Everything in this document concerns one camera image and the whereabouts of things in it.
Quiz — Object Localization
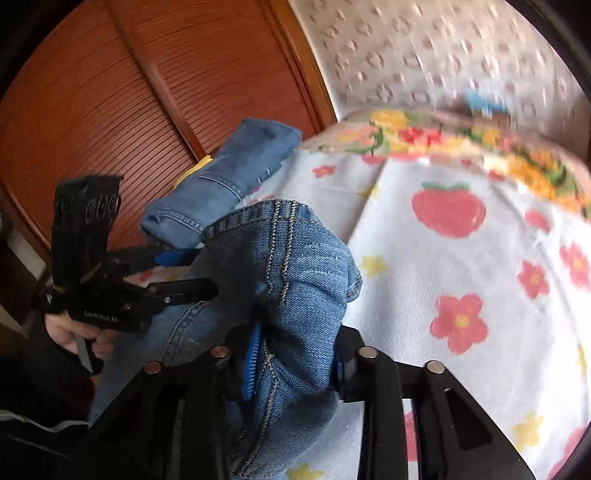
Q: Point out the fruit-print white bed sheet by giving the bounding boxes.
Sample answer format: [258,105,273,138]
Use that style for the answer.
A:
[124,148,591,480]

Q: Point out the blue denim pants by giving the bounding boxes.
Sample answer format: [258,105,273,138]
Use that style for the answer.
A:
[88,117,363,478]

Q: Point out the person's left forearm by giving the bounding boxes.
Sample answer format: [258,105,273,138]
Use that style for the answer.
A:
[0,339,98,430]

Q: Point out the sheer circle-pattern curtain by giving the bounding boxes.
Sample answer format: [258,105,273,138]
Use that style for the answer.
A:
[288,0,583,153]

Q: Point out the floral blanket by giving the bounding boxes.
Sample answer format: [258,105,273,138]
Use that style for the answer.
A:
[300,108,591,213]

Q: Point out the wooden slatted wardrobe door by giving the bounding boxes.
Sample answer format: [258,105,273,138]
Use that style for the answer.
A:
[0,0,338,259]

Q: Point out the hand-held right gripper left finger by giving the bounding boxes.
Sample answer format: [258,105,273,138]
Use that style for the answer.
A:
[85,323,264,480]

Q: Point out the person's left hand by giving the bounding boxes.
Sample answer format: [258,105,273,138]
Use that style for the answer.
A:
[46,314,116,365]

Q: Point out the blue plastic bag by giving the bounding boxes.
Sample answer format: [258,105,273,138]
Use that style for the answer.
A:
[464,90,509,116]

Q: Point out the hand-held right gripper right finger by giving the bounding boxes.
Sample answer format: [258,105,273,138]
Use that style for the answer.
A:
[330,325,536,480]

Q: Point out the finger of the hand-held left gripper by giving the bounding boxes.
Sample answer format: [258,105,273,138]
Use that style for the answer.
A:
[145,277,219,309]
[113,244,200,269]

